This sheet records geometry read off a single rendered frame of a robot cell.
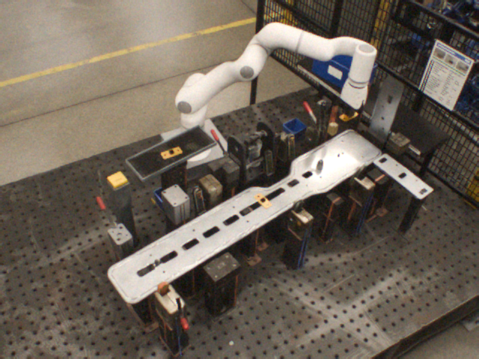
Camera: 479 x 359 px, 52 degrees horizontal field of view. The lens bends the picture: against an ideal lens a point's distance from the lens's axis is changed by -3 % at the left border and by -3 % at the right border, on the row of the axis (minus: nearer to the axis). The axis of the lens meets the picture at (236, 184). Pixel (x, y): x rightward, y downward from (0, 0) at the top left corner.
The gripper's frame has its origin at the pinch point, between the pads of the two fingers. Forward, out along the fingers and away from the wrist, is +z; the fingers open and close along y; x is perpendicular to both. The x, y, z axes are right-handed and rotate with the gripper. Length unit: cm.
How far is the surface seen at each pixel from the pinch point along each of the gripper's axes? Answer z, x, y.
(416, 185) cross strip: 27.4, 16.0, 34.4
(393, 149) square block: 25.4, 24.0, 13.4
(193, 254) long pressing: 28, -85, 4
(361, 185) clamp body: 23.5, -7.7, 20.9
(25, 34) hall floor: 128, -32, -354
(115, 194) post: 16, -98, -31
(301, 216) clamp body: 23, -41, 18
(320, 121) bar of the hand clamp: 16.1, 0.3, -14.4
